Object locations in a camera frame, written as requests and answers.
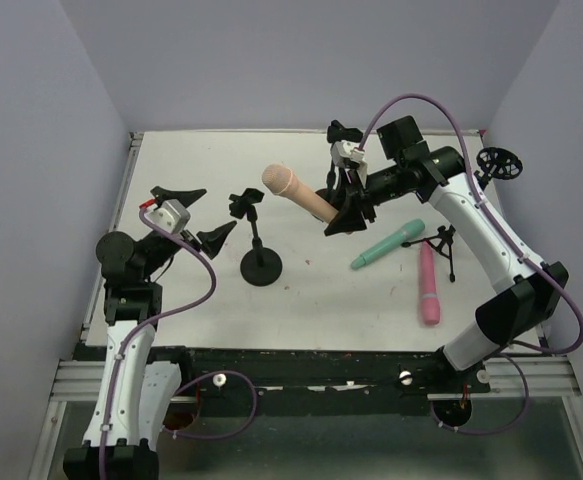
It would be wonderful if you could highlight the beige toy microphone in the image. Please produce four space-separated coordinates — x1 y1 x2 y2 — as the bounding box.
261 164 338 223

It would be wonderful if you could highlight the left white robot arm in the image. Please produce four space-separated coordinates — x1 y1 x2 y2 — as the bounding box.
63 186 236 479

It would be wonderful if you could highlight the black tripod microphone stand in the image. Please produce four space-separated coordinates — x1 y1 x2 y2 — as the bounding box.
401 147 523 283

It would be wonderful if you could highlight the teal toy microphone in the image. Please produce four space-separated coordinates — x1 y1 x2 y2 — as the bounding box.
350 219 425 271

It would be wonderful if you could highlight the pink toy microphone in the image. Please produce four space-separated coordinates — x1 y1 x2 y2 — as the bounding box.
419 242 441 327

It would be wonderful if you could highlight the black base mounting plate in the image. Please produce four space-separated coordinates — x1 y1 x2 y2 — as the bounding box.
149 347 490 418

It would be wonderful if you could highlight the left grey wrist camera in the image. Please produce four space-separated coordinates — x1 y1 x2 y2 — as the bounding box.
139 200 191 235

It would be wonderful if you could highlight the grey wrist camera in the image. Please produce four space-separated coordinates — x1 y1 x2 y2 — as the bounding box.
139 200 191 235
330 140 367 170

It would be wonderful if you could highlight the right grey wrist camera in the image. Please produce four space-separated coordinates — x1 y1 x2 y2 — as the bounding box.
330 140 367 170

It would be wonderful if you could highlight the aluminium frame rail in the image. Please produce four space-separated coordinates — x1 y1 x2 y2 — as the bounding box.
27 132 144 479

